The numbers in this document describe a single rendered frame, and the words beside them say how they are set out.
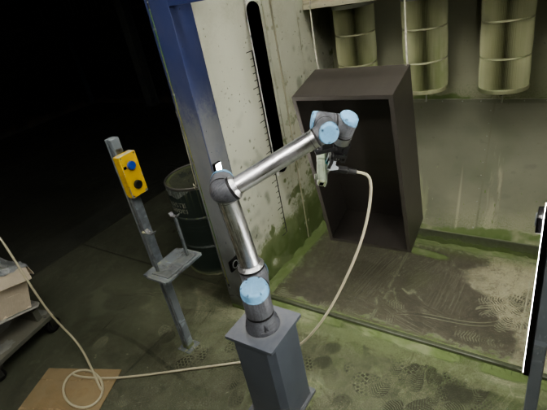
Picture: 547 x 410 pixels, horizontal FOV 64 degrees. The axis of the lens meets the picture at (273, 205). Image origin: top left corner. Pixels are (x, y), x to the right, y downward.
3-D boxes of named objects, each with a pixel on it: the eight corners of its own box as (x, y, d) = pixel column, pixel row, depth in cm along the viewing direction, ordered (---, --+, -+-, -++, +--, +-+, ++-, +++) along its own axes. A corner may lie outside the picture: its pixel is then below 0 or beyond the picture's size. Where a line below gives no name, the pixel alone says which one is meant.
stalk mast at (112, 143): (188, 342, 325) (111, 136, 248) (194, 344, 322) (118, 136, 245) (183, 347, 321) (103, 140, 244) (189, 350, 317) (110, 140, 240)
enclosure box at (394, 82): (346, 209, 349) (314, 69, 276) (423, 218, 318) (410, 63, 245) (330, 239, 328) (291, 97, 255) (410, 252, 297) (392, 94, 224)
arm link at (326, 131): (202, 198, 196) (333, 117, 183) (203, 186, 207) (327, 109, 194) (217, 216, 201) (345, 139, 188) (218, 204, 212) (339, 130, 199)
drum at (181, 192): (180, 259, 426) (152, 178, 385) (228, 233, 454) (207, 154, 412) (209, 283, 383) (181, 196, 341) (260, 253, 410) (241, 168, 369)
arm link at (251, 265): (246, 301, 240) (202, 183, 205) (246, 281, 255) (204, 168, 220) (273, 294, 239) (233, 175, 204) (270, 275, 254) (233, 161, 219)
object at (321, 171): (359, 186, 221) (316, 180, 218) (356, 192, 225) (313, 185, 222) (352, 121, 250) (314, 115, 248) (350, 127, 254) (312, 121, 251)
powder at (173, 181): (155, 181, 386) (155, 180, 385) (207, 159, 411) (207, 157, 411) (183, 197, 345) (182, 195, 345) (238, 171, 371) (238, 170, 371)
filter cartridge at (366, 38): (378, 92, 399) (372, -7, 358) (385, 103, 368) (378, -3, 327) (339, 98, 404) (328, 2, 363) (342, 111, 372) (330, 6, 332)
